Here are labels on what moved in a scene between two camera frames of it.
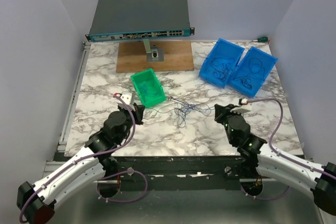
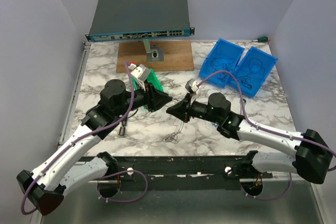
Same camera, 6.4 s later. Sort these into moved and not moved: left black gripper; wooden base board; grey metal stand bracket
Moved: left black gripper
Not moved: grey metal stand bracket; wooden base board
